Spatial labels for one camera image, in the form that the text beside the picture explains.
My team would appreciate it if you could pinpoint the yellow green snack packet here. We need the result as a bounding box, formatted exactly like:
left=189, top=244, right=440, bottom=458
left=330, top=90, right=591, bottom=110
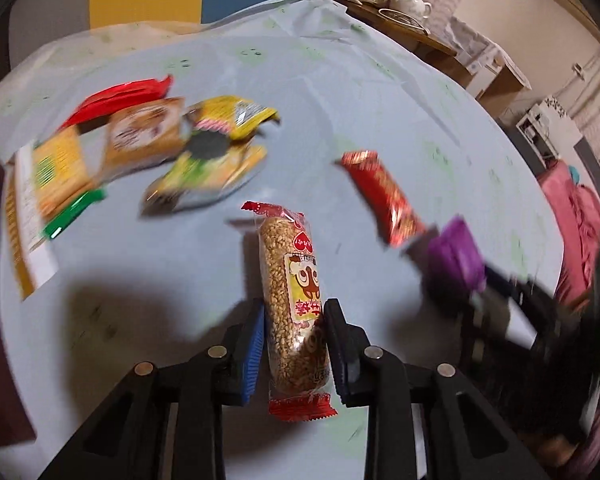
left=140, top=132, right=268, bottom=216

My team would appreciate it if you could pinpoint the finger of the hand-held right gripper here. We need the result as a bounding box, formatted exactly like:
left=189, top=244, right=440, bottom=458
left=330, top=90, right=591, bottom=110
left=402, top=227, right=441, bottom=263
left=422, top=270, right=486, bottom=317

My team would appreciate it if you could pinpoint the pink cloth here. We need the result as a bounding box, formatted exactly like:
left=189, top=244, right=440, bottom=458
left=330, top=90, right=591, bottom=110
left=537, top=160, right=600, bottom=306

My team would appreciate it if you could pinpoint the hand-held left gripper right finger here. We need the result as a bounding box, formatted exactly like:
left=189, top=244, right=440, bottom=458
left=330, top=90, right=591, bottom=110
left=325, top=299, right=556, bottom=480

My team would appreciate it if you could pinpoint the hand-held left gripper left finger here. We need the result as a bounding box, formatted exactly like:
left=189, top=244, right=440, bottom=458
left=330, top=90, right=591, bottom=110
left=37, top=297, right=268, bottom=480

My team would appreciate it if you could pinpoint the brown snack packet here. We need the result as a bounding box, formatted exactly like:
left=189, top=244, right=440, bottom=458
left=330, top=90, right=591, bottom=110
left=102, top=97, right=186, bottom=171

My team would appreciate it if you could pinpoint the pale printed tablecloth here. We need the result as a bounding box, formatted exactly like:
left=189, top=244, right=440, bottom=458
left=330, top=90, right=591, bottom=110
left=0, top=0, right=566, bottom=480

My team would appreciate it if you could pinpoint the cracker packet with green ends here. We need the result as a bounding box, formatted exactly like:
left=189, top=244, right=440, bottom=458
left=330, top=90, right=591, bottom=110
left=32, top=127, right=106, bottom=241

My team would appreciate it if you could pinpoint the purple snack packet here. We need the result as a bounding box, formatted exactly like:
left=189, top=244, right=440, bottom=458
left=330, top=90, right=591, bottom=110
left=427, top=216, right=486, bottom=293

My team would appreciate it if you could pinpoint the white teapot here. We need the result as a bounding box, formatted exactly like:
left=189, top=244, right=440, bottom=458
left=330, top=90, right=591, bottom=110
left=390, top=0, right=433, bottom=18

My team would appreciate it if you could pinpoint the red snack packet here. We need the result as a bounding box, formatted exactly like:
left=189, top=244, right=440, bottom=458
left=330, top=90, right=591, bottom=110
left=62, top=75, right=173, bottom=131

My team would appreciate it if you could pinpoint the round metal tray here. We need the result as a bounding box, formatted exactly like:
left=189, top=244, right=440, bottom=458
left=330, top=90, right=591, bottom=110
left=377, top=7, right=428, bottom=35

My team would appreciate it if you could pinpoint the wooden side table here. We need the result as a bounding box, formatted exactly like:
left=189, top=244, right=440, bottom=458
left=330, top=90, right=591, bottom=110
left=330, top=0, right=458, bottom=81

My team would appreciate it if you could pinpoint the red foil snack bar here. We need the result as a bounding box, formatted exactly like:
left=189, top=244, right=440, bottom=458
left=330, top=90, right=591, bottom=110
left=340, top=150, right=428, bottom=248

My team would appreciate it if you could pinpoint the puffed rice snack bar packet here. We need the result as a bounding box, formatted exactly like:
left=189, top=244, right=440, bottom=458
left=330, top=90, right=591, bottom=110
left=240, top=201, right=338, bottom=421

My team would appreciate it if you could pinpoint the white shelf unit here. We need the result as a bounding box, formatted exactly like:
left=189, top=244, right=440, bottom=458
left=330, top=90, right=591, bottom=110
left=515, top=95, right=587, bottom=171

